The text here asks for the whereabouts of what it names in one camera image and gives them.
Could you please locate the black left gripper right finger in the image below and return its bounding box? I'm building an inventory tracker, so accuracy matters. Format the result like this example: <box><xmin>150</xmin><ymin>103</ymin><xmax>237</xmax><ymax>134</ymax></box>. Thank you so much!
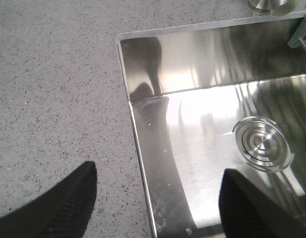
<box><xmin>218</xmin><ymin>169</ymin><xmax>306</xmax><ymax>238</ymax></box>

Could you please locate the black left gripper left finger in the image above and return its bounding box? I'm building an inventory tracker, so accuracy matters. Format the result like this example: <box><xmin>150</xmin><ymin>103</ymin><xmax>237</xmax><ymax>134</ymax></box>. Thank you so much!
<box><xmin>0</xmin><ymin>161</ymin><xmax>97</xmax><ymax>238</ymax></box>

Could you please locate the stainless steel faucet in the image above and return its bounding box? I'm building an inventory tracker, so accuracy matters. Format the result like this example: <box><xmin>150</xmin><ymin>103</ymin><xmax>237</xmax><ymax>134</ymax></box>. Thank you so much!
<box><xmin>247</xmin><ymin>0</ymin><xmax>299</xmax><ymax>16</ymax></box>

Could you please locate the steel sink drain strainer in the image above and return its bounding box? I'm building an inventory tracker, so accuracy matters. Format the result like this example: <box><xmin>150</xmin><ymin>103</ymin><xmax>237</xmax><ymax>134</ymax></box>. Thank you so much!
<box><xmin>232</xmin><ymin>116</ymin><xmax>295</xmax><ymax>173</ymax></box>

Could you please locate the stainless steel sink basin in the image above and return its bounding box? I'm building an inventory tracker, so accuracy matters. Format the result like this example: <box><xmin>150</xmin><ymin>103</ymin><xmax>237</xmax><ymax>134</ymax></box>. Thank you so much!
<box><xmin>116</xmin><ymin>13</ymin><xmax>306</xmax><ymax>238</ymax></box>

